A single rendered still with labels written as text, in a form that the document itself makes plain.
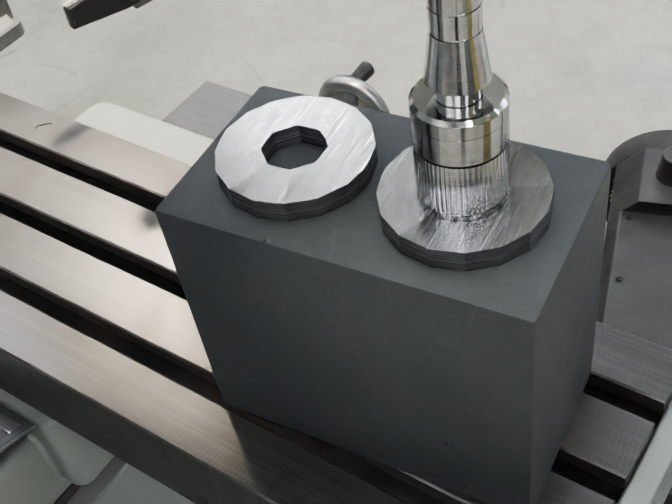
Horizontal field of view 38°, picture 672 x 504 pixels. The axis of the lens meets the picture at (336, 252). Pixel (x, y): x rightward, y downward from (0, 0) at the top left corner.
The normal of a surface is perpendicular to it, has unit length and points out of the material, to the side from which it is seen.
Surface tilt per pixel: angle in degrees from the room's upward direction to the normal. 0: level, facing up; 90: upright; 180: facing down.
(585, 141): 0
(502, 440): 90
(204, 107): 0
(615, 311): 0
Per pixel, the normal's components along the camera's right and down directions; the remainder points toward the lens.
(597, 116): -0.13, -0.69
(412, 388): -0.46, 0.68
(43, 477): 0.82, 0.33
